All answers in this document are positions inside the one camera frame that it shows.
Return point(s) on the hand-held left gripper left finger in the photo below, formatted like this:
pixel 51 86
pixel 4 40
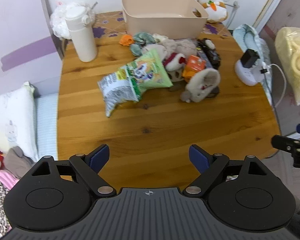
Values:
pixel 100 157

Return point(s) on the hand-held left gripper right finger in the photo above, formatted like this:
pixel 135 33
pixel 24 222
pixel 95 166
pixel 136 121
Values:
pixel 198 158

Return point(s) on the grey white fuzzy plush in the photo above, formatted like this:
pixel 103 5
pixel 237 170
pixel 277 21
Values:
pixel 202 85

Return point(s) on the beige lattice stand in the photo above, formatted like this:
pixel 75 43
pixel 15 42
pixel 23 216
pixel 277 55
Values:
pixel 176 76

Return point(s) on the small orange packet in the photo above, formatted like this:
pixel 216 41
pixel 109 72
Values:
pixel 195 65

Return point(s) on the green snack bag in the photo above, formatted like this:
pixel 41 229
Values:
pixel 145 72

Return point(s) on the white cat plush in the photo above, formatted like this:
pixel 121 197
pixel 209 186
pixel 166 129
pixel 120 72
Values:
pixel 173 61

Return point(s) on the black patterned pouch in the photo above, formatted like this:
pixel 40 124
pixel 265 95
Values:
pixel 212 55

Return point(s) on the grey fluffy cloth bundle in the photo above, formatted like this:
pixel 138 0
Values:
pixel 180 46

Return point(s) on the small orange toy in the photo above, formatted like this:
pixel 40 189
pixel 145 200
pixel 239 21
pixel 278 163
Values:
pixel 126 40

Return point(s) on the teal fabric plush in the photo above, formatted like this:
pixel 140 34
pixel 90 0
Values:
pixel 140 38

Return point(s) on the cream scrunchie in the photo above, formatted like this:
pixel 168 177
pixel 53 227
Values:
pixel 161 38

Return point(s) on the beige storage basket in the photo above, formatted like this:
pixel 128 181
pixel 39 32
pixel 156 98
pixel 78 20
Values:
pixel 162 27

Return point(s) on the wooden desktop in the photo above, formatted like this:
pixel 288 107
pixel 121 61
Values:
pixel 165 120

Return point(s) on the pale blue mattress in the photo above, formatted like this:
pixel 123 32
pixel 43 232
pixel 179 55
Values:
pixel 46 125

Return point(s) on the yellow plush cushion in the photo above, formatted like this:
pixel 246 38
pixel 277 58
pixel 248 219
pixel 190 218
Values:
pixel 297 62

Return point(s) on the brown cloth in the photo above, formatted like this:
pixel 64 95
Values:
pixel 17 162

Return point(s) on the black charger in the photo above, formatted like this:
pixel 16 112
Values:
pixel 250 58

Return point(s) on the white pillow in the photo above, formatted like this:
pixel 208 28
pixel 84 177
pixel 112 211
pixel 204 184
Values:
pixel 12 120

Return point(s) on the pink cloth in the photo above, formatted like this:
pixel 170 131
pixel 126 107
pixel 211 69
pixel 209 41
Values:
pixel 1 177

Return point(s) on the light blue quilted cloth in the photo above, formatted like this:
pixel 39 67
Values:
pixel 250 37

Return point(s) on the white thermos bottle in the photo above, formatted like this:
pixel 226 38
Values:
pixel 83 42

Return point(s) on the white fluffy plush toy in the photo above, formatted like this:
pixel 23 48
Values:
pixel 58 22

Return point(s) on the hamster plush with carrot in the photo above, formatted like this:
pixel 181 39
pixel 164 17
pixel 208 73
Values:
pixel 216 12

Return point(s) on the lilac bed headboard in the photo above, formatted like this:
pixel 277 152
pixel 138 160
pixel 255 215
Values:
pixel 15 30

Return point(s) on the white door frame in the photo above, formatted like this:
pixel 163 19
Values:
pixel 272 2

